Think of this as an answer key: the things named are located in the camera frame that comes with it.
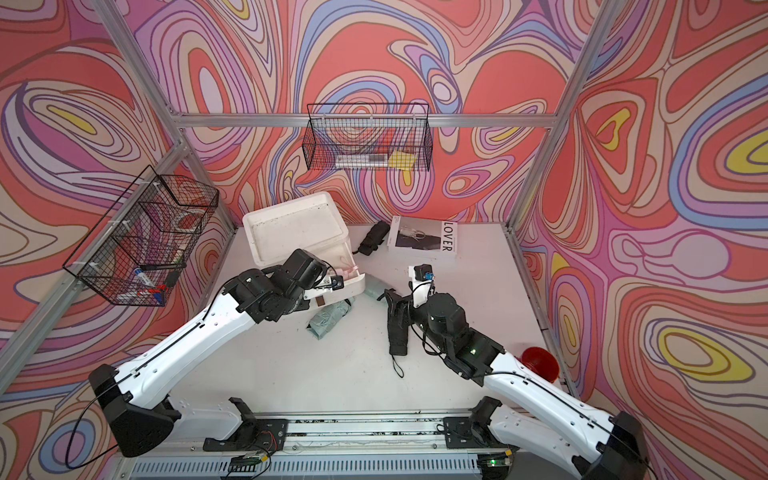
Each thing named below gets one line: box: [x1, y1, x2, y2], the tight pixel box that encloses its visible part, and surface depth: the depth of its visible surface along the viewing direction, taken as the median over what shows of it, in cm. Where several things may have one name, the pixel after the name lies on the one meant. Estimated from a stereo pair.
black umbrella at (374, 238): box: [352, 221, 390, 256], surface depth 116 cm
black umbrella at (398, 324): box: [384, 288, 410, 378], surface depth 88 cm
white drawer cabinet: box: [242, 192, 365, 290], surface depth 89 cm
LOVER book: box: [387, 216, 458, 255], surface depth 113 cm
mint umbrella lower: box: [306, 297, 356, 340], surface depth 92 cm
